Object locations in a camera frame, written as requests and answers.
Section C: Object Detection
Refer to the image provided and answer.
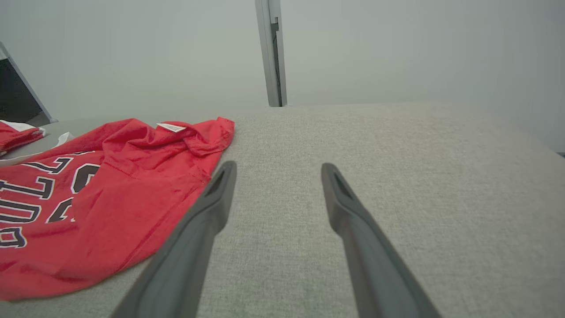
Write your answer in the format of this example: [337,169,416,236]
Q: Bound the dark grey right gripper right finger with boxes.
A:
[321,163,443,318]

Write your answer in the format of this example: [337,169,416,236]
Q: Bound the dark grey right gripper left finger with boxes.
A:
[110,161,237,318]

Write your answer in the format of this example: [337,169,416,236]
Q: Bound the red jersey with black lettering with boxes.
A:
[0,117,235,302]

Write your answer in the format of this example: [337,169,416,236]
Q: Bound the red shorts with number 23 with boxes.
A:
[0,119,46,156]

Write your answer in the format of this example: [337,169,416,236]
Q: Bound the black computer case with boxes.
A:
[0,42,58,125]

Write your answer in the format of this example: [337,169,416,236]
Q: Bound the grey partition post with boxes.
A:
[255,0,288,108]

